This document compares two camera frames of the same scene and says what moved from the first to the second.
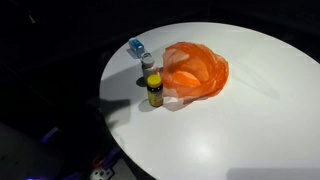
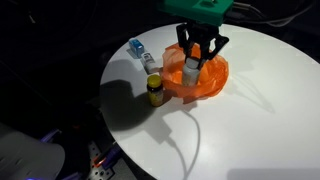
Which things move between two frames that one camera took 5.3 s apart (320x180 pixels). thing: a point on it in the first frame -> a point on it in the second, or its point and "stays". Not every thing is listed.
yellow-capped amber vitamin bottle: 155,90 stays
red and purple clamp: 105,162 stays
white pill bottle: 147,62 -> 190,71
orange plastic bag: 190,70 stays
